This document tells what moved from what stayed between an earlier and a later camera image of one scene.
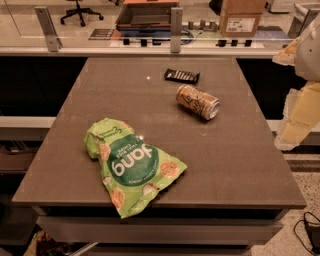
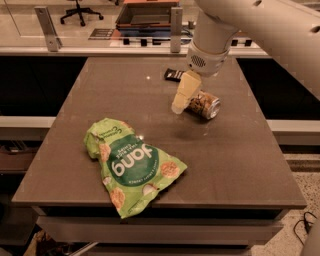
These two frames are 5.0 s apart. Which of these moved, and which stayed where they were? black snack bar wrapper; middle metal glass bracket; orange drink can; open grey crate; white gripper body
Moved: white gripper body
Stayed: middle metal glass bracket; open grey crate; orange drink can; black snack bar wrapper
